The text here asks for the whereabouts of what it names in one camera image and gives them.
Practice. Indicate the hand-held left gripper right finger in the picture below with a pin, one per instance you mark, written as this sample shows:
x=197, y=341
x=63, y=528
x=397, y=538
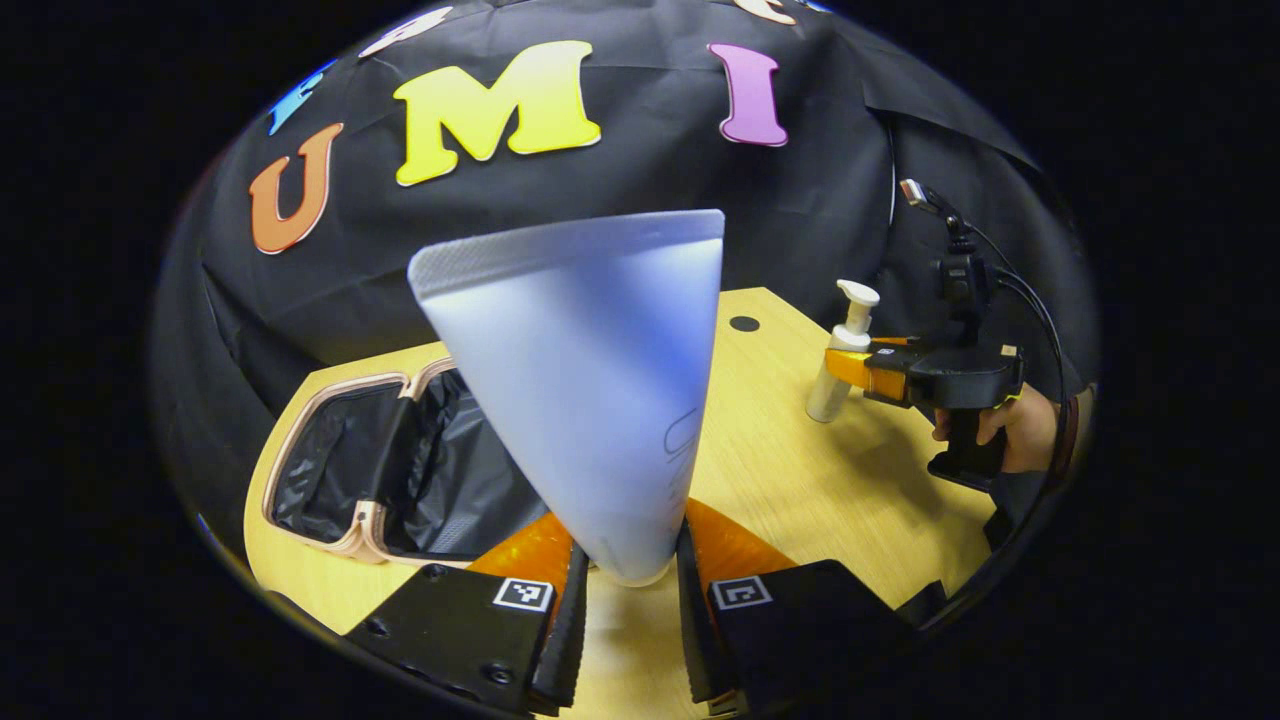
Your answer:
x=692, y=630

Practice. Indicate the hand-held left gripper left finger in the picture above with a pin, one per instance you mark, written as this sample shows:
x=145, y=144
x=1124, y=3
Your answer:
x=572, y=630

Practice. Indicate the white pump bottle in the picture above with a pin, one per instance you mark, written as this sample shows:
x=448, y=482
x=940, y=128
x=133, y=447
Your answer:
x=835, y=380

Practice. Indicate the black backdrop cloth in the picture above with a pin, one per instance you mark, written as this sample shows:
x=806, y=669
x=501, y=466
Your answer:
x=830, y=200

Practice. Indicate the pink suitcase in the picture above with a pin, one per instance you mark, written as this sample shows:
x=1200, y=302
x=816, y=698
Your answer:
x=450, y=470

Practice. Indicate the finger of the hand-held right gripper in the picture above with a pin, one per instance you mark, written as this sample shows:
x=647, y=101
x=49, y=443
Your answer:
x=860, y=372
x=895, y=343

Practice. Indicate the white squeeze tube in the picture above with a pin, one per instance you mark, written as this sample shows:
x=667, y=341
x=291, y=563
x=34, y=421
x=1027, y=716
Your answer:
x=590, y=400

